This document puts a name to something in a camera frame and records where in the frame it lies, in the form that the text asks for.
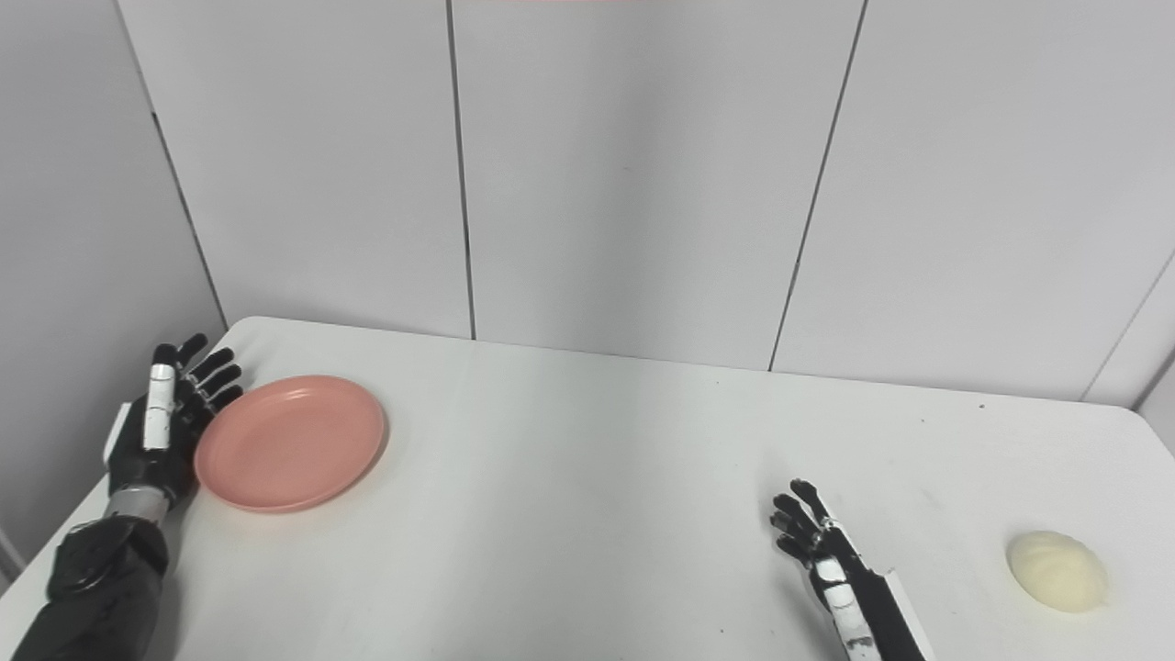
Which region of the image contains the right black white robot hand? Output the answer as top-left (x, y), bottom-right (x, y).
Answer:
top-left (771, 479), bottom-right (935, 661)

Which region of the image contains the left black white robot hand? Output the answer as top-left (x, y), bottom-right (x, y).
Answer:
top-left (103, 333), bottom-right (245, 508)

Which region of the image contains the pink round plate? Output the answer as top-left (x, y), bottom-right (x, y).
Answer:
top-left (193, 375), bottom-right (389, 513)

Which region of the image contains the white steamed bun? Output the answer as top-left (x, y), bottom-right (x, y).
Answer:
top-left (1006, 530), bottom-right (1109, 614)

